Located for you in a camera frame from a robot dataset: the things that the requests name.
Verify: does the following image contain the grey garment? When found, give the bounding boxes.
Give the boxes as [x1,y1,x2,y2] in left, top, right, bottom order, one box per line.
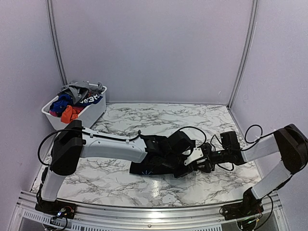
[57,81,106,104]

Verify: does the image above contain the black trousers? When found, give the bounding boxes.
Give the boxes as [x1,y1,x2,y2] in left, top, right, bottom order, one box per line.
[129,131,195,179]

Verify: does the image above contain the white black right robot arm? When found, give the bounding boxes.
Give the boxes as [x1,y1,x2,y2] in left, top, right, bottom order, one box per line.
[187,124,308,216]

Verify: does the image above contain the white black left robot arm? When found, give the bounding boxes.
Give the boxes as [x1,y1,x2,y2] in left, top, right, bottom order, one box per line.
[37,120,204,214]

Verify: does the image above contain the white plastic laundry basket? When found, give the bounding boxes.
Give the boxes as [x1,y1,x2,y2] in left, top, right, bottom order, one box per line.
[41,86,107,130]

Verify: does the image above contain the blue white printed garment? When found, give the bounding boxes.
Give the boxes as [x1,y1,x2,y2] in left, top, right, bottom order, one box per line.
[75,94,104,107]

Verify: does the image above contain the orange garment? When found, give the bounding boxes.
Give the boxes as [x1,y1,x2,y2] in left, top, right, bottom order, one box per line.
[61,105,80,124]

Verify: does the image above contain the royal blue garment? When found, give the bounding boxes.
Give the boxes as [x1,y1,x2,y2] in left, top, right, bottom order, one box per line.
[50,94,73,113]

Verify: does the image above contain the pink garment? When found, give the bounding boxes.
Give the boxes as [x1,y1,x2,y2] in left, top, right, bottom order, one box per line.
[49,110,61,117]

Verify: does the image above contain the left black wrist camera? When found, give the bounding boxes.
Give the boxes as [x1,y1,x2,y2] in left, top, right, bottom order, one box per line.
[167,131,195,155]

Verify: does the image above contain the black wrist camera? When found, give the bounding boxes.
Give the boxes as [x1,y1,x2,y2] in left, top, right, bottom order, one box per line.
[220,131,240,150]
[167,131,195,155]

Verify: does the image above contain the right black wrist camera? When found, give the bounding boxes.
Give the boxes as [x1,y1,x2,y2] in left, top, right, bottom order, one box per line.
[220,131,240,150]

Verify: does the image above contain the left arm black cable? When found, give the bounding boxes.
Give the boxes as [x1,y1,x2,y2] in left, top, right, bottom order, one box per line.
[38,128,142,167]

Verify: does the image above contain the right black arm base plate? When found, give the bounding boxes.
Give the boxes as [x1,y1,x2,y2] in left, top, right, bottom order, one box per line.
[219,203,264,220]

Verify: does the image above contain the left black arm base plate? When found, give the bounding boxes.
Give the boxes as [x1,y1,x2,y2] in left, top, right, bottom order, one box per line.
[35,200,77,219]

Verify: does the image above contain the aluminium front rail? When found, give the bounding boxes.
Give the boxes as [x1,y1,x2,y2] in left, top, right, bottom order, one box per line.
[8,191,290,231]

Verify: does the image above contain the right aluminium frame post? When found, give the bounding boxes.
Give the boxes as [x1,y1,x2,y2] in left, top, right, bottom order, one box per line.
[227,0,259,109]

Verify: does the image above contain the aluminium frame post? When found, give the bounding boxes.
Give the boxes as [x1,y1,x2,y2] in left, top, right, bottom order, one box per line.
[46,0,68,85]
[227,0,259,109]

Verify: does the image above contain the left aluminium frame post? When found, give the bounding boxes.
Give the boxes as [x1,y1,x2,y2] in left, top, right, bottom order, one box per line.
[46,0,68,85]

